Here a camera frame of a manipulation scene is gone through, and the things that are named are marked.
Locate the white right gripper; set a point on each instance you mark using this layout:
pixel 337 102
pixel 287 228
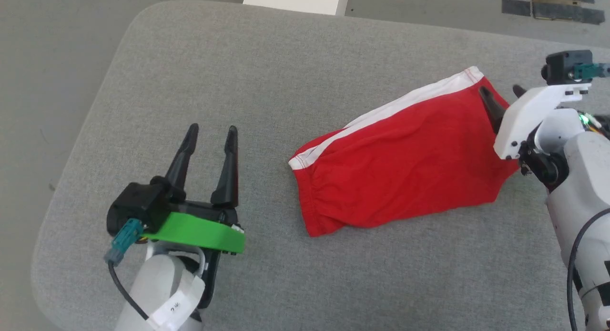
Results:
pixel 529 114

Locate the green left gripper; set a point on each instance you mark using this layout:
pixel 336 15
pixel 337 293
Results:
pixel 200 231

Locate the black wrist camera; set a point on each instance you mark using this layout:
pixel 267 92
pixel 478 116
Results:
pixel 136 204
pixel 562 66

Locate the white paper label band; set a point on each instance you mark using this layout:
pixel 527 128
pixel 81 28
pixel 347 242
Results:
pixel 178 302

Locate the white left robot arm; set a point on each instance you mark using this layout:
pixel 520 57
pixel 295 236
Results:
pixel 157 283

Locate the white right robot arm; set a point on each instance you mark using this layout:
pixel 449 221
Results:
pixel 581 188

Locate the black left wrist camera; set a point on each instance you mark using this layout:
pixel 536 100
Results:
pixel 136 204

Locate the long black floor tape patch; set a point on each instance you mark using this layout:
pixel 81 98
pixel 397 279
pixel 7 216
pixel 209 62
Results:
pixel 567 11

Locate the red shorts with white stripes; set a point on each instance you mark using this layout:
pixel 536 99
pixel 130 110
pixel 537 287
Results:
pixel 405 164

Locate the small black floor tape patch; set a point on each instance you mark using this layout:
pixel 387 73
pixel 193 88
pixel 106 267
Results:
pixel 515 7

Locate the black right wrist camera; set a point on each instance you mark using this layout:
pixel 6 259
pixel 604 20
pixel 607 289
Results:
pixel 562 66

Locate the grey fabric sofa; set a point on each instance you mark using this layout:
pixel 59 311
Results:
pixel 286 107

